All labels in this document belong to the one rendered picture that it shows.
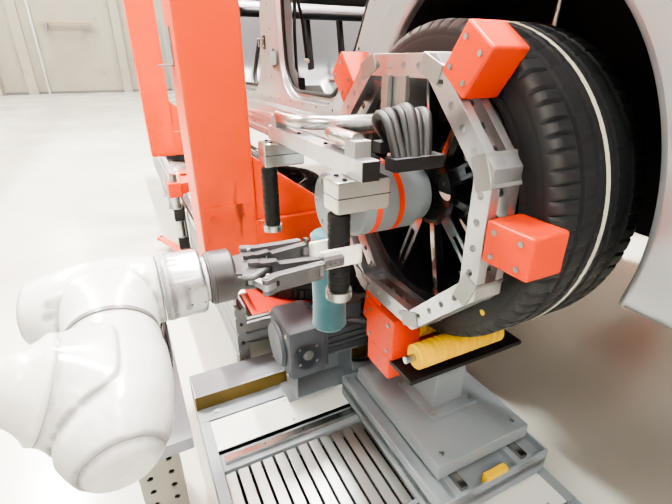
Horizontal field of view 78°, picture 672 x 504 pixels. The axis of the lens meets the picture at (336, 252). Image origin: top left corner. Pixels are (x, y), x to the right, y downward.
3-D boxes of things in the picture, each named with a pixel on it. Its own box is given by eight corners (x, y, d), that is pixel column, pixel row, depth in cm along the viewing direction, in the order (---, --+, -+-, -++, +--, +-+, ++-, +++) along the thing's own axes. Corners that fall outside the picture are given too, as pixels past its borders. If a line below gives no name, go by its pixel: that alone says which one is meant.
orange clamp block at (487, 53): (497, 99, 68) (532, 47, 60) (459, 100, 64) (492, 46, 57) (475, 71, 71) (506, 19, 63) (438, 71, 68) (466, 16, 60)
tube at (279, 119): (391, 131, 84) (394, 74, 79) (302, 139, 76) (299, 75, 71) (350, 121, 98) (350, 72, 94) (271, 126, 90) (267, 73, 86)
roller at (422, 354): (510, 342, 102) (515, 322, 100) (411, 379, 90) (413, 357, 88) (493, 329, 107) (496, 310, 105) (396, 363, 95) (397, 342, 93)
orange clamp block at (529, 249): (514, 251, 70) (561, 273, 63) (478, 260, 67) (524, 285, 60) (521, 212, 68) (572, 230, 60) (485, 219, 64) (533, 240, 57)
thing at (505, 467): (541, 471, 115) (549, 446, 111) (437, 531, 100) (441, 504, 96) (428, 364, 155) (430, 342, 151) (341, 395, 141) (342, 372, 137)
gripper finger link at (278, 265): (246, 259, 60) (247, 263, 58) (323, 250, 62) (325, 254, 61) (249, 283, 61) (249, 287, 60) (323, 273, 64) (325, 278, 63)
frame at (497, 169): (488, 366, 80) (548, 48, 57) (461, 377, 77) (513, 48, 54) (352, 257, 124) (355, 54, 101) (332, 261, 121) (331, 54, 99)
